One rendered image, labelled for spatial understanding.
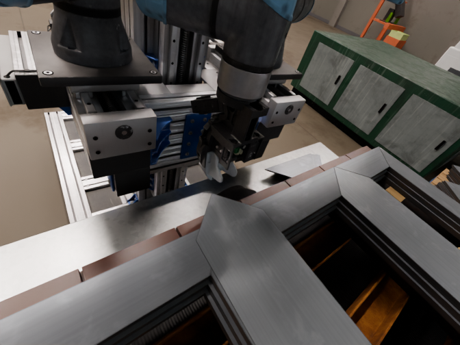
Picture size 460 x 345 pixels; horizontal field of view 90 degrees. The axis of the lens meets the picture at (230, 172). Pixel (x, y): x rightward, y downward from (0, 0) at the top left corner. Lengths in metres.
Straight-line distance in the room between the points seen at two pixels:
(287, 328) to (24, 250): 0.59
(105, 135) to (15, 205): 1.27
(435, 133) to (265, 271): 2.58
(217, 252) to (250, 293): 0.09
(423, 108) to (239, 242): 2.61
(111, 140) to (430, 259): 0.79
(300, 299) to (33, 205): 1.51
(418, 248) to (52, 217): 1.61
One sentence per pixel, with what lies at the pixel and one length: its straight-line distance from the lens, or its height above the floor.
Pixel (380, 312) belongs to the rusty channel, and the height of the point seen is 0.68.
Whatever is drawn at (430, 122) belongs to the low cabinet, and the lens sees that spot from 2.91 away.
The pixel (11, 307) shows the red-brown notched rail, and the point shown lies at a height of 0.83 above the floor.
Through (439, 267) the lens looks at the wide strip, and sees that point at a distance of 0.79.
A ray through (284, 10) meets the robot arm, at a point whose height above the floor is 1.24.
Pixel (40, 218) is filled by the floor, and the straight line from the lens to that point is 1.64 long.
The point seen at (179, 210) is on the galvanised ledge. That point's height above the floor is 0.68.
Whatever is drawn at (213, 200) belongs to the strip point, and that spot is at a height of 0.87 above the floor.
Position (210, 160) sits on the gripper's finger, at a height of 0.98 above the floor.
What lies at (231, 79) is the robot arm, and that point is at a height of 1.15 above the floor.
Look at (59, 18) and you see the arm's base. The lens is 0.60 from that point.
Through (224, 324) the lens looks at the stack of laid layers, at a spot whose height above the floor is 0.83.
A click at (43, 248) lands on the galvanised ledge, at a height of 0.68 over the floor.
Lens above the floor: 1.28
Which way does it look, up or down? 43 degrees down
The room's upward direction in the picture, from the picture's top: 20 degrees clockwise
